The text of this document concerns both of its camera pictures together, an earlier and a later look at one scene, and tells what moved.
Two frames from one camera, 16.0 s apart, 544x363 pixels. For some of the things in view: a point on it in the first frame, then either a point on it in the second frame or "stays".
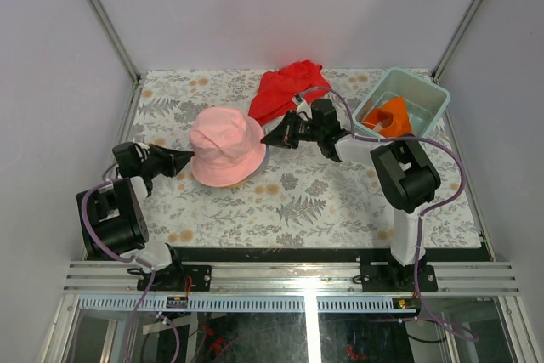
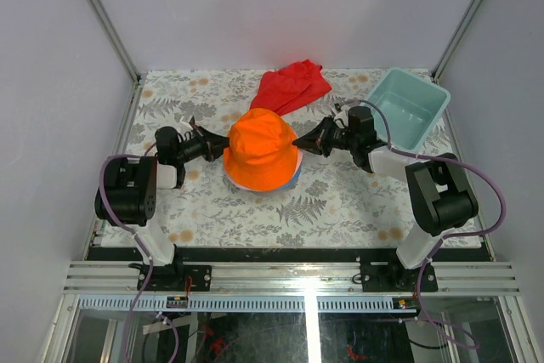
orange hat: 391,120 -> 261,155
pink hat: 226,146 -> 299,164
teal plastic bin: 401,104 stays
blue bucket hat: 266,159 -> 288,188
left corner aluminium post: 111,32 stays
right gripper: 285,133 -> 318,139
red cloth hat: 276,90 stays
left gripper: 173,159 -> 213,145
